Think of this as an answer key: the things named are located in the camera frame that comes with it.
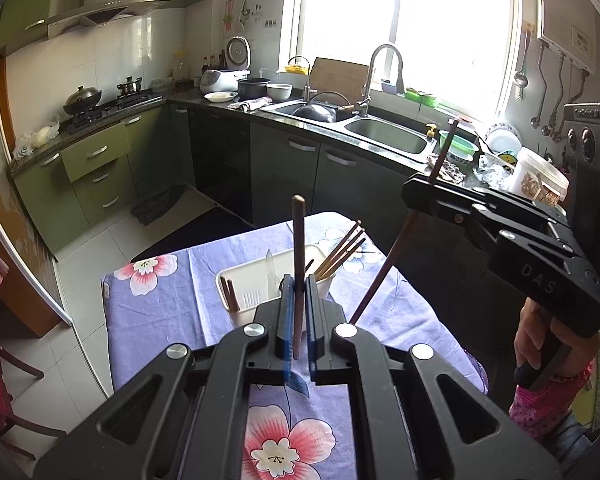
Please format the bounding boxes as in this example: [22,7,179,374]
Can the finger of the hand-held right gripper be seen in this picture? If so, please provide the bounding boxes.
[472,186,571,241]
[401,172,502,250]

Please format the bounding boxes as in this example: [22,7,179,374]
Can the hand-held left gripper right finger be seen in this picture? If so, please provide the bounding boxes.
[305,274,563,480]

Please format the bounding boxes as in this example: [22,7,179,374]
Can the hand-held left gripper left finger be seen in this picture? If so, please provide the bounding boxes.
[32,275,297,480]

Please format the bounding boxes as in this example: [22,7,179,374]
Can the white plastic utensil holder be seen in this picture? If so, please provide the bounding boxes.
[215,243,334,334]

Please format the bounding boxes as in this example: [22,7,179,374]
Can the reddish brown chopstick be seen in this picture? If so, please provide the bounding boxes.
[291,195,307,361]

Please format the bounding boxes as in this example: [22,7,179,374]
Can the person's right forearm pink sleeve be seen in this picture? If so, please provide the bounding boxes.
[509,360,600,432]

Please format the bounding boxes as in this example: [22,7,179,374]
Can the person's right hand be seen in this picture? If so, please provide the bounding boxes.
[513,297,600,387]

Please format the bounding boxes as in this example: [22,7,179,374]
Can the white plastic bucket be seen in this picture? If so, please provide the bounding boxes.
[507,147,571,206]

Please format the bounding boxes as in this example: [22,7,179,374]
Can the translucent white spoon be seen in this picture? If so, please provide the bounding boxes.
[264,248,277,302]

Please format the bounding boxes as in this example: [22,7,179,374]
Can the green strainer bowl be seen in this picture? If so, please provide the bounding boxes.
[437,129,481,166]

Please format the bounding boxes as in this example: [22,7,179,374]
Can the white plates stack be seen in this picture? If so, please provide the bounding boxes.
[483,122,524,159]

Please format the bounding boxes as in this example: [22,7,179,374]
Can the stainless steel double sink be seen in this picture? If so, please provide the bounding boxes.
[259,97,439,164]

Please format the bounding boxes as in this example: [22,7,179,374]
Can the large black floor mat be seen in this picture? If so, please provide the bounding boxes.
[129,207,254,264]

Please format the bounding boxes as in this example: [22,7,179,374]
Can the hanging steel ladle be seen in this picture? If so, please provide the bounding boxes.
[512,29,531,102]

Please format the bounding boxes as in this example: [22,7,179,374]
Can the purple floral tablecloth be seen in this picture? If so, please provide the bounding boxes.
[101,211,488,480]

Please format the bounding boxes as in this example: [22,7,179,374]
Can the dark grey kitchen cabinets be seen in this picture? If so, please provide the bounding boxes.
[167,101,433,242]

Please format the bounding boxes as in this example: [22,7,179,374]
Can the tall chrome faucet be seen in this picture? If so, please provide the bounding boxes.
[354,43,406,119]

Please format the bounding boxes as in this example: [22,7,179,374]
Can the dark pan in sink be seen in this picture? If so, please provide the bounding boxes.
[292,90,357,124]

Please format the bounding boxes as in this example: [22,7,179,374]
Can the wooden cutting board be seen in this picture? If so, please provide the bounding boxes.
[309,57,371,104]

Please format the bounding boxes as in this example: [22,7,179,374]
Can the small dark floor rug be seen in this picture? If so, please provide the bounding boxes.
[131,184,186,227]

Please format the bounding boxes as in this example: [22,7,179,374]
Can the kitchen window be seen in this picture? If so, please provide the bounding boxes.
[284,0,524,122]

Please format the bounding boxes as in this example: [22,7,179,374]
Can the white water heater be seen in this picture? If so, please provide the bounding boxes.
[534,0,600,74]

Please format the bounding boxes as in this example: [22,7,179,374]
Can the crumpled dish cloth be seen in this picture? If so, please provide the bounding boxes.
[227,95,274,112]

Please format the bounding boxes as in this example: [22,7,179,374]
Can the black cooking pot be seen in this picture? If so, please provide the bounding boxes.
[236,77,273,101]

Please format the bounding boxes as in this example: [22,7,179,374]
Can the green kitchen cabinets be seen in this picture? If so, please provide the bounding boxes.
[9,104,192,257]

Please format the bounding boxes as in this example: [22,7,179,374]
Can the white rice cooker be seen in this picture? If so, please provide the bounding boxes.
[199,68,240,95]

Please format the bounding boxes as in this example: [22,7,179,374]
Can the wooden framed sliding door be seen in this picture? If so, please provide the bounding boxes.
[0,35,74,337]

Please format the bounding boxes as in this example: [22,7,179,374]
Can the seasoning bottles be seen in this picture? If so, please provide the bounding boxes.
[172,49,229,87]

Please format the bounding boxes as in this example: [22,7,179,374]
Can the black gas stove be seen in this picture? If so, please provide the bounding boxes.
[66,92,164,134]

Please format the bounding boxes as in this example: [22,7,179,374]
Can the small steel pot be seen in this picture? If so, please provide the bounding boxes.
[116,75,144,97]

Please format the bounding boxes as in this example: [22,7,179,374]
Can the wooden chair red seat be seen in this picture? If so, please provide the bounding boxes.
[0,305,69,462]

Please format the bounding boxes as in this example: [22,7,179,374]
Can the black wok with lid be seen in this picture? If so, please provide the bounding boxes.
[62,84,104,115]

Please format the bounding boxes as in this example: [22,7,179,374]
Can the white plastic bags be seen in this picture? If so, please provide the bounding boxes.
[12,114,61,161]

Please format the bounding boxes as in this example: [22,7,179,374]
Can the beaded bracelet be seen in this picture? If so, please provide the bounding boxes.
[550,360,596,383]

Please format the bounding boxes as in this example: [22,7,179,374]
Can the green wall cabinets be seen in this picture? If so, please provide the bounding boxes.
[0,0,214,57]

